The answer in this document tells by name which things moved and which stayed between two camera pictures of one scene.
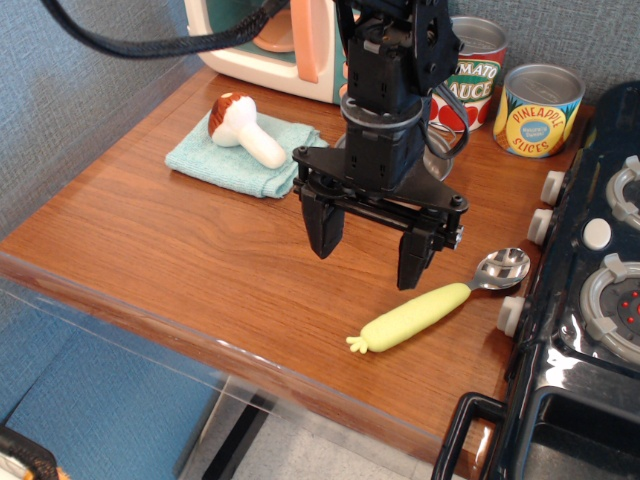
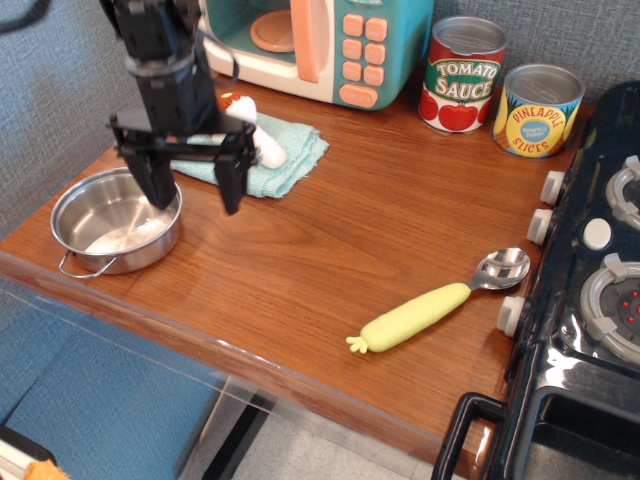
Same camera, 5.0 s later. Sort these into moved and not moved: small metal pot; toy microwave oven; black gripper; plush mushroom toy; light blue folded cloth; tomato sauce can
Moved: small metal pot; black gripper
Not moved: toy microwave oven; light blue folded cloth; plush mushroom toy; tomato sauce can
